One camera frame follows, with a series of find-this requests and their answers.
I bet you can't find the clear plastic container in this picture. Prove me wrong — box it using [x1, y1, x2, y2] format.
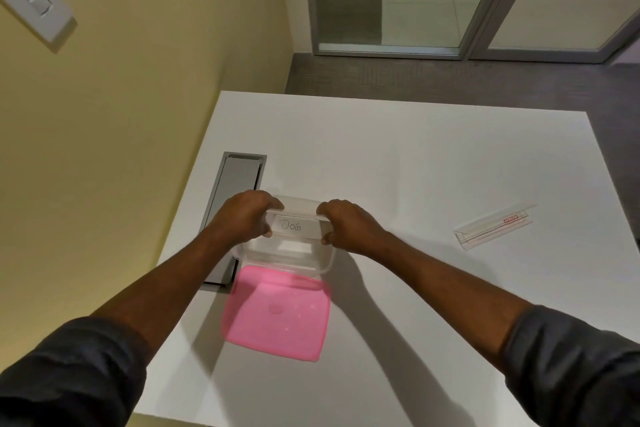
[231, 195, 336, 278]

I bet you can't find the grey table cable hatch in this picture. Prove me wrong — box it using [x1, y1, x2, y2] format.
[199, 151, 267, 290]

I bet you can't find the pink plastic lid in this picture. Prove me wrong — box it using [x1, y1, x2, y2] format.
[221, 265, 332, 362]

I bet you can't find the person's left hand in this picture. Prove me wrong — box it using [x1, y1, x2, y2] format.
[207, 189, 285, 245]

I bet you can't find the white prism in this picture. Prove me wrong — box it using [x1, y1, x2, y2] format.
[265, 211, 333, 240]

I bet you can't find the clear prism red label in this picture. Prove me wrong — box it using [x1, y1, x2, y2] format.
[453, 202, 537, 252]

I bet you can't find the person's left forearm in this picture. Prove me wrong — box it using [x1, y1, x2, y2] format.
[0, 226, 241, 427]

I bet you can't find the person's right hand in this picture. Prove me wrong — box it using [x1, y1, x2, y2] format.
[315, 199, 389, 258]

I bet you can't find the person's right forearm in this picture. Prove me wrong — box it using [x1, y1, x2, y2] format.
[369, 231, 640, 427]

